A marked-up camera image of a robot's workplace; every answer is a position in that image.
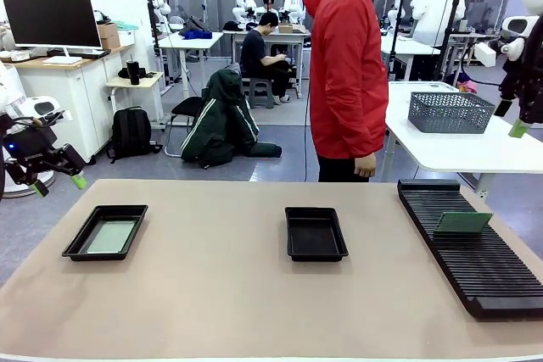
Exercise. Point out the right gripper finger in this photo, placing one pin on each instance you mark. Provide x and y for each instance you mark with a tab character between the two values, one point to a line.
504	105
519	129

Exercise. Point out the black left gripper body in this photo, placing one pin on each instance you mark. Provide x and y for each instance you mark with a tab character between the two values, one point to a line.
29	143

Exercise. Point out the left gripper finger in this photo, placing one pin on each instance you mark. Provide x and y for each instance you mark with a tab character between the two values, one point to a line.
72	163
40	189

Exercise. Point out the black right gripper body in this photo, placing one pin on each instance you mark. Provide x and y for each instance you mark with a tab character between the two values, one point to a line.
532	90

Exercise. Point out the black ESD tray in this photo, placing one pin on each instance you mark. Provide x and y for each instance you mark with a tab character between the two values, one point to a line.
106	210
314	237

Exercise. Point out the green circuit board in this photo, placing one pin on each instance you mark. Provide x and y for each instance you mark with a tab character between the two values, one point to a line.
462	223
110	237

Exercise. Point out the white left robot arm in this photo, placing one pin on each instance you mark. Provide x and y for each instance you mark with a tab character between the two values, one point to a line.
38	105

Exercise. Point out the person's right hand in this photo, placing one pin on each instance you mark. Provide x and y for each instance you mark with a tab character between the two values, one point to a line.
365	165

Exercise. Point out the grey plastic basket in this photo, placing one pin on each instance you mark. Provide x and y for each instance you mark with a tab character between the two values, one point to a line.
449	116

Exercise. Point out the white side table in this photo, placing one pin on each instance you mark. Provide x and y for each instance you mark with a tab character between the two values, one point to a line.
466	150

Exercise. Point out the black backpack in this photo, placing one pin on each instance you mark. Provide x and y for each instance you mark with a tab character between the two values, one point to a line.
131	133

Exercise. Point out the low shelf rack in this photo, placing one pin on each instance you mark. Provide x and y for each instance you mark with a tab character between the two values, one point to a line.
471	46

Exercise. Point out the white cabinet with wooden top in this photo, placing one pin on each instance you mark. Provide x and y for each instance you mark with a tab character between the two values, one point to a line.
85	95

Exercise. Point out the black keyboard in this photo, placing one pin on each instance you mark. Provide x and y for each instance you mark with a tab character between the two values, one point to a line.
85	54

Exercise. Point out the small wooden side table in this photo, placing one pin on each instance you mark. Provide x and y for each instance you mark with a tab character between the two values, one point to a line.
140	82

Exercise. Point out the black tumbler with straw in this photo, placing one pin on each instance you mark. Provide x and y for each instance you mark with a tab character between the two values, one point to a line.
133	74

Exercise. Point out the white background table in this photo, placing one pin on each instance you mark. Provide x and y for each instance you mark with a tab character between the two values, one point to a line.
407	46
191	42

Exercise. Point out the person in white jacket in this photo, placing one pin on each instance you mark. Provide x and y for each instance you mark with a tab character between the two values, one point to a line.
437	10

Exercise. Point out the black computer monitor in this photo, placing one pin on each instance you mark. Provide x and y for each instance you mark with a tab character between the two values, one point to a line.
51	18

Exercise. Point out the black chair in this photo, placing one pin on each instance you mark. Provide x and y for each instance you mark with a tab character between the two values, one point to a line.
186	107

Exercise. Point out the cardboard box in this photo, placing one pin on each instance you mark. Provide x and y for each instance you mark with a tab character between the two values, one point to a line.
108	35

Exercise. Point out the black slotted board rack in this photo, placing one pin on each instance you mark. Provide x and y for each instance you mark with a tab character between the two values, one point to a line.
466	260

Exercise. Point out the dark green jacket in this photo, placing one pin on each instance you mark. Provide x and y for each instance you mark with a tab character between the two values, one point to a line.
220	124

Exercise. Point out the person in red jacket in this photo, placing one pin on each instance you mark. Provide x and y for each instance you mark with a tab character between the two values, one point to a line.
343	61

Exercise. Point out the blue cloth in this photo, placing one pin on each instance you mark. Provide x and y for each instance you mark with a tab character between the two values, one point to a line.
197	34

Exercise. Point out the grey plastic stool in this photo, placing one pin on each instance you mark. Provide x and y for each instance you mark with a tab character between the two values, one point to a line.
259	93

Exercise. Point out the seated person in black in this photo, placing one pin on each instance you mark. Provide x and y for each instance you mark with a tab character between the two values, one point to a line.
254	48

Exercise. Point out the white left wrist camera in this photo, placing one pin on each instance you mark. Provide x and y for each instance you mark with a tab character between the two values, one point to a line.
57	118

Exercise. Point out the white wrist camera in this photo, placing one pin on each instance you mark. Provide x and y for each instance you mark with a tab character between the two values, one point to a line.
57	118
485	54

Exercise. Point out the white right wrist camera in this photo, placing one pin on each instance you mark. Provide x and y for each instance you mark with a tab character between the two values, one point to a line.
485	54

